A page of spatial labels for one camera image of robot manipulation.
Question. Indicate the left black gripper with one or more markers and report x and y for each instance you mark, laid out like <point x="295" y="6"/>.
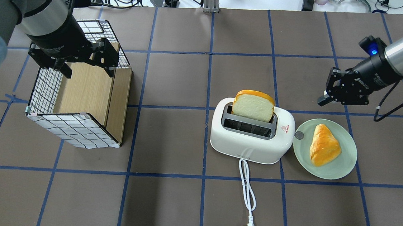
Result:
<point x="60" y="38"/>

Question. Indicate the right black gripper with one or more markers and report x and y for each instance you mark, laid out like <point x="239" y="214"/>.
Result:
<point x="369" y="72"/>

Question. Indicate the white two-slot toaster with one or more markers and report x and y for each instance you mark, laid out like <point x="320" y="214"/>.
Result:
<point x="250" y="139"/>

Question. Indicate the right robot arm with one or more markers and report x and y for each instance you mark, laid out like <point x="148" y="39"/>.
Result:
<point x="393" y="53"/>

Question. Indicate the toast slice in toaster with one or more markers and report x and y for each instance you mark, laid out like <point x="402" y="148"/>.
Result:
<point x="253" y="105"/>

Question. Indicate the triangular bread on plate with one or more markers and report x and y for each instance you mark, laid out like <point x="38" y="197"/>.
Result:
<point x="324" y="147"/>

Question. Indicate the light green plate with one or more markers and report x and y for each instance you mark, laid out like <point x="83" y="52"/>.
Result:
<point x="335" y="169"/>

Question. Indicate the wire basket with wooden shelves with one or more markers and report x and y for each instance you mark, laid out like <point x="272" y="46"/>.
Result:
<point x="87" y="110"/>

